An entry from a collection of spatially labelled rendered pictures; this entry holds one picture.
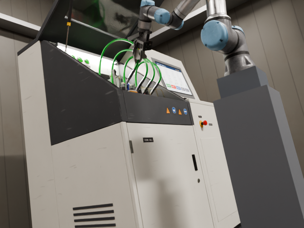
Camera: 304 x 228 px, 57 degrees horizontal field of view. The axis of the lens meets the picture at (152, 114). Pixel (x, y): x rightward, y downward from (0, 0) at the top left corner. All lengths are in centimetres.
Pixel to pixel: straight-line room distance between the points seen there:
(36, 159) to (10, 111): 150
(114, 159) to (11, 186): 195
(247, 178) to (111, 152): 62
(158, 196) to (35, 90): 103
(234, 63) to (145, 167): 64
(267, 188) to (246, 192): 9
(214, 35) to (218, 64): 240
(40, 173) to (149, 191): 75
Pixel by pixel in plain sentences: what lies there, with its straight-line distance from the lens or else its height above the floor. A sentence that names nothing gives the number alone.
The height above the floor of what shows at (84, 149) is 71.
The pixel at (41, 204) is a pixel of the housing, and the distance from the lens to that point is 185.
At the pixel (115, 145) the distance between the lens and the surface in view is 132.
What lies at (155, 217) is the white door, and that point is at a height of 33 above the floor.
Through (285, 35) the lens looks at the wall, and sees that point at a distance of 349.
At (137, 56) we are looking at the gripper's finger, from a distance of 169.
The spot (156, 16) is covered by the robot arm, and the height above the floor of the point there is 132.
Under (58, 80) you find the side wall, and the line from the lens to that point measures 171.
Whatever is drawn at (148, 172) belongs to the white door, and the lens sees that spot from 137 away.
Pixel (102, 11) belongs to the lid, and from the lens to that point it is 201.
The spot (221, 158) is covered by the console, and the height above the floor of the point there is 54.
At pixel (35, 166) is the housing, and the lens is 187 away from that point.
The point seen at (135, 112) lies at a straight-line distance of 139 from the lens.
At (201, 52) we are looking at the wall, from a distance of 378.
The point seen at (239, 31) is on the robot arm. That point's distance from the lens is 140.
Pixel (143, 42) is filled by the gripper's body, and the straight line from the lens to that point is 163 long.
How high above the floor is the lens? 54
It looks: 11 degrees up
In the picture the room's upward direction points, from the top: 10 degrees counter-clockwise
